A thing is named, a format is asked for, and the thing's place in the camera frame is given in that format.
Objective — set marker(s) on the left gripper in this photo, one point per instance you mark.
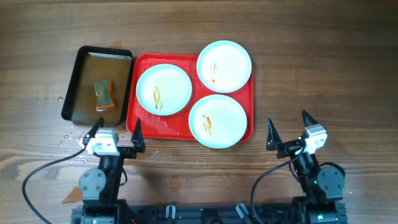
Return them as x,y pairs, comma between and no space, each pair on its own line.
138,139

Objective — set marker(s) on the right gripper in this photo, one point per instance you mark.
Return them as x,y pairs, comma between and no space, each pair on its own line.
275,142

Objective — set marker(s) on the orange green sponge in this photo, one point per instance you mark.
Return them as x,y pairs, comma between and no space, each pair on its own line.
104,93

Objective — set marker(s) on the white plate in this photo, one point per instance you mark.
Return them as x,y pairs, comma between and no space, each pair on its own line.
217,121
224,66
164,89

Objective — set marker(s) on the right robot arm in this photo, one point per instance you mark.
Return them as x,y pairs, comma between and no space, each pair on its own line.
322,183

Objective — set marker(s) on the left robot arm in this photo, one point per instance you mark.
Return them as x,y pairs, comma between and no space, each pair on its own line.
100,186

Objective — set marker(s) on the red plastic tray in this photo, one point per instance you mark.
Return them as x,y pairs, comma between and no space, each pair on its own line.
164,127

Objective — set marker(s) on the black water tray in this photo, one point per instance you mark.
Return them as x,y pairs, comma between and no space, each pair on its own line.
95,64

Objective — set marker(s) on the white plate top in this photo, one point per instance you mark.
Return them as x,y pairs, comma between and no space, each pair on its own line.
224,66

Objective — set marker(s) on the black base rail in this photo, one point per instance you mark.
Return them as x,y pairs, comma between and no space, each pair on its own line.
267,213

